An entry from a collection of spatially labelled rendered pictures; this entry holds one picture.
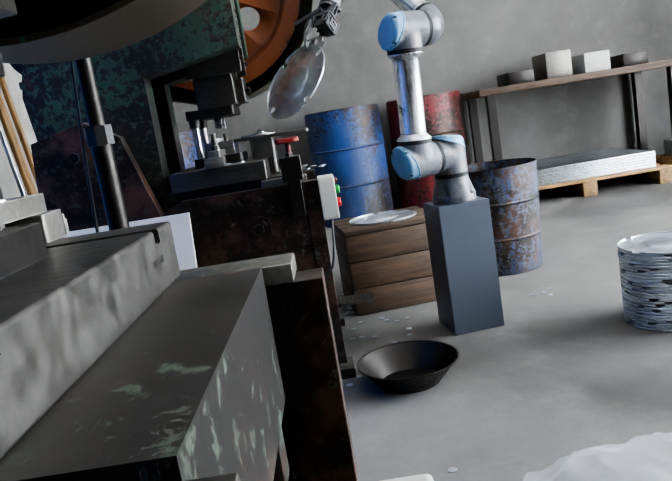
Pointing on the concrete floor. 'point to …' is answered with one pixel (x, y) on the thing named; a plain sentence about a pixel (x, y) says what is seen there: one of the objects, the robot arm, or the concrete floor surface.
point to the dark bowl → (408, 365)
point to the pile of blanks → (646, 290)
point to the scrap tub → (512, 211)
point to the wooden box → (386, 262)
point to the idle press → (151, 308)
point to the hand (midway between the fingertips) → (306, 49)
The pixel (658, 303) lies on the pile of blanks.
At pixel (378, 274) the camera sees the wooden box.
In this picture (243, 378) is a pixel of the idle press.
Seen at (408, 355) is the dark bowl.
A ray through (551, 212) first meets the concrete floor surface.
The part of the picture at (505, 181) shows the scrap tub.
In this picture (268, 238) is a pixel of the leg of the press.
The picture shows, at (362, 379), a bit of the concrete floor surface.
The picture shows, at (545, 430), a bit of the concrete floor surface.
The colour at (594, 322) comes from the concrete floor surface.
